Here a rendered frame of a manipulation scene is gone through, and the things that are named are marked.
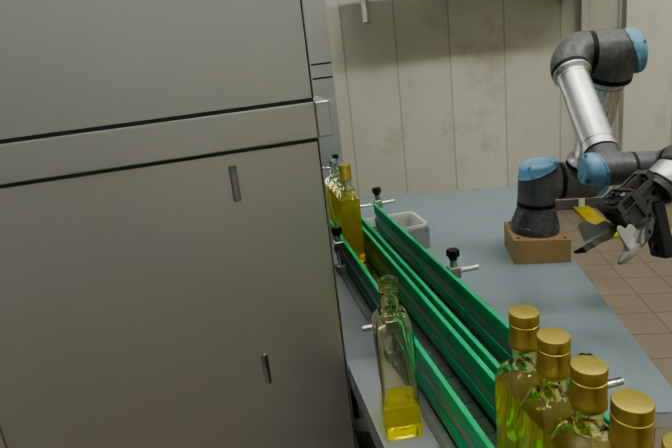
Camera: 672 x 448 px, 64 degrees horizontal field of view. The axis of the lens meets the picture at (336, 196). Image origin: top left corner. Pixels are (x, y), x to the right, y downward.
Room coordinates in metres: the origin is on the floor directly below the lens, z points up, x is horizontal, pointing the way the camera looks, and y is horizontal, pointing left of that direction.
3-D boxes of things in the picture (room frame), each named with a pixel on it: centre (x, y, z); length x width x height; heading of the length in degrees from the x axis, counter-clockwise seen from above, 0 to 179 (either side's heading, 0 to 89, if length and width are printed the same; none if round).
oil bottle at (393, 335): (0.73, -0.06, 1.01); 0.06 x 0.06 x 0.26; 4
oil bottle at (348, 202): (1.44, -0.03, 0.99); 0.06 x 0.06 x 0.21; 10
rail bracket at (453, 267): (1.13, -0.27, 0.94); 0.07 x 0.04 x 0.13; 101
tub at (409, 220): (1.84, -0.19, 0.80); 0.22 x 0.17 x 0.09; 101
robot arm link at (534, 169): (1.63, -0.64, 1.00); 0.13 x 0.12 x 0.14; 85
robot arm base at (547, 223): (1.64, -0.63, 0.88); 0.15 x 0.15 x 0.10
